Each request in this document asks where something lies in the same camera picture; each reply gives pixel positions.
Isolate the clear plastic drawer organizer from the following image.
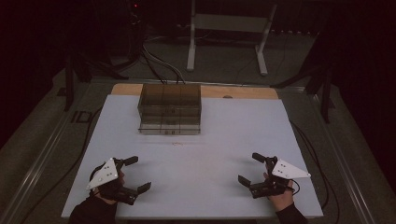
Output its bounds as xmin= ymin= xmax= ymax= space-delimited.
xmin=136 ymin=82 xmax=203 ymax=136

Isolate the bundle of black cables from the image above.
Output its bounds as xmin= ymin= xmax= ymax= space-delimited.
xmin=140 ymin=43 xmax=187 ymax=85

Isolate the white metal stand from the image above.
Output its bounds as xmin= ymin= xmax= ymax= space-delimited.
xmin=185 ymin=0 xmax=278 ymax=77

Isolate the white table cover sheet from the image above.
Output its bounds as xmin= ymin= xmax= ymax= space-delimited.
xmin=61 ymin=94 xmax=324 ymax=219

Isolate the dark device with red light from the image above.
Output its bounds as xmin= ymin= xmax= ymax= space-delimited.
xmin=125 ymin=0 xmax=145 ymax=27

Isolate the metal floor rail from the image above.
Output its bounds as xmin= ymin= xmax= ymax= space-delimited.
xmin=309 ymin=92 xmax=373 ymax=224
xmin=0 ymin=82 xmax=92 ymax=224

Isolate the black metal stand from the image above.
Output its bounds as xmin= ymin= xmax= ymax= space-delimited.
xmin=63 ymin=57 xmax=130 ymax=113
xmin=270 ymin=60 xmax=337 ymax=124

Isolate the person's left hand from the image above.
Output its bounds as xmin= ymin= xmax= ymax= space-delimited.
xmin=92 ymin=168 xmax=126 ymax=205

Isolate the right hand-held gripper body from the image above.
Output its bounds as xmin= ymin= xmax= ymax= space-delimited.
xmin=248 ymin=155 xmax=312 ymax=200

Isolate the wooden table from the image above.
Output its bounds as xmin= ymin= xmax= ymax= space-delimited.
xmin=110 ymin=82 xmax=280 ymax=101

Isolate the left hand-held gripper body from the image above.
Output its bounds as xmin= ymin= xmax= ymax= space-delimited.
xmin=86 ymin=157 xmax=139 ymax=206

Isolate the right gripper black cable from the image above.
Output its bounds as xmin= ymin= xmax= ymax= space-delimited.
xmin=290 ymin=178 xmax=302 ymax=196

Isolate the person's right hand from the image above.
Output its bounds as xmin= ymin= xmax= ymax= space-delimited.
xmin=262 ymin=172 xmax=296 ymax=213

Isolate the black floor cable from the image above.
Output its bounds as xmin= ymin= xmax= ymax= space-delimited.
xmin=19 ymin=106 xmax=104 ymax=224
xmin=290 ymin=120 xmax=341 ymax=224

